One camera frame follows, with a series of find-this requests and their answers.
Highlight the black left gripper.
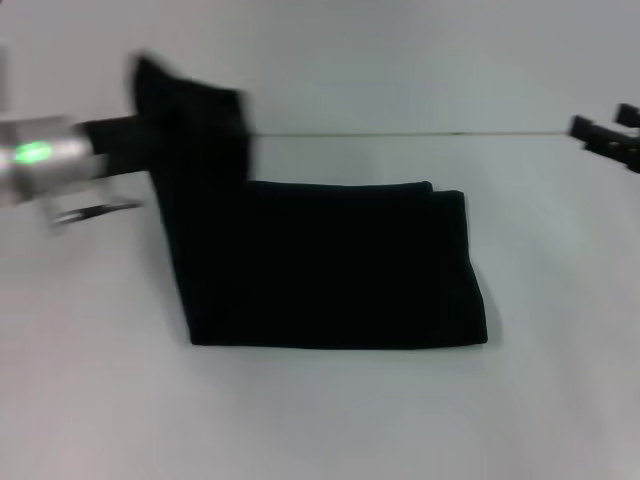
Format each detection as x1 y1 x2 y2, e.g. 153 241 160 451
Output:
74 113 154 180

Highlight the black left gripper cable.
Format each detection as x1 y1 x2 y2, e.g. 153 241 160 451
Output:
45 195 147 232

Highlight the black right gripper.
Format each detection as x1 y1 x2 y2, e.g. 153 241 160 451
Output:
570 102 640 175

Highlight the black shirt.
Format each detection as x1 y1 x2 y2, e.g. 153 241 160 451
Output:
129 48 490 351

